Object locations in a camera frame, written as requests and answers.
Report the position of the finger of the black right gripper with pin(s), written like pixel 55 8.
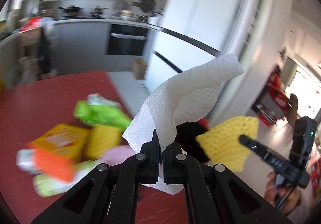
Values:
pixel 287 174

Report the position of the black plastic bag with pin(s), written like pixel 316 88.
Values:
pixel 44 55

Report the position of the red banner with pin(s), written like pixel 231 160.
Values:
pixel 273 104

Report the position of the person right hand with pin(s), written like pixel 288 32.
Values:
pixel 291 195

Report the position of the black built-in oven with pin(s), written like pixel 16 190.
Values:
pixel 126 40

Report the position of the grey kitchen counter cabinets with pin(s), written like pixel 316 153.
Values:
pixel 78 45

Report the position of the black frying pan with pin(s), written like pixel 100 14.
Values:
pixel 71 10

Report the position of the yellow foam fruit net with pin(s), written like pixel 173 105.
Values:
pixel 221 143

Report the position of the green plastic bottle white cap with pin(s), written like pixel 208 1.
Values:
pixel 46 186

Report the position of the green white milk carton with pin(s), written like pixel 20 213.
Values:
pixel 25 161

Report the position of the white refrigerator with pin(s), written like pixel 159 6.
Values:
pixel 192 34

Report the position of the orange yellow carton box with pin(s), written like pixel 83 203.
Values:
pixel 59 150

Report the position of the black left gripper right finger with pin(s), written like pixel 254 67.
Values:
pixel 214 194

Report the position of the green plastic wrapper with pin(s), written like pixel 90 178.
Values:
pixel 97 110

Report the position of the cardboard box on floor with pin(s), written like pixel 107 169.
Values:
pixel 139 68

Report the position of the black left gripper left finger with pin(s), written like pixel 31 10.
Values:
pixel 107 194

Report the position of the wooden crate shelf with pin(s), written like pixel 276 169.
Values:
pixel 27 38

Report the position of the white paper towel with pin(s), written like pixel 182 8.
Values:
pixel 173 109

